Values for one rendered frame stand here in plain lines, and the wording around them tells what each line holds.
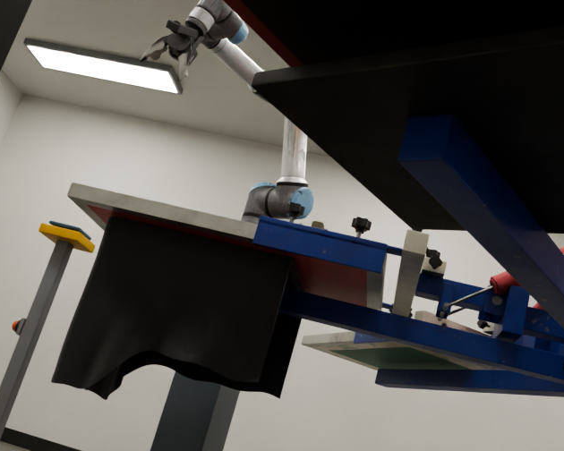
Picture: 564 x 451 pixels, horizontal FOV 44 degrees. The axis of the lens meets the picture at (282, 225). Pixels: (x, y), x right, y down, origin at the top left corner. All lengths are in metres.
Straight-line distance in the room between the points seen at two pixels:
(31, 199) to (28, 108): 0.95
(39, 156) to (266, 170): 2.12
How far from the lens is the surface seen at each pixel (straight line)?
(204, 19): 2.30
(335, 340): 2.71
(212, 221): 1.67
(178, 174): 6.36
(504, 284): 1.83
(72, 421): 6.09
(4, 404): 2.17
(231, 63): 2.56
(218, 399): 2.44
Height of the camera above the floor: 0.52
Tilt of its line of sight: 17 degrees up
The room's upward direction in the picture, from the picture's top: 16 degrees clockwise
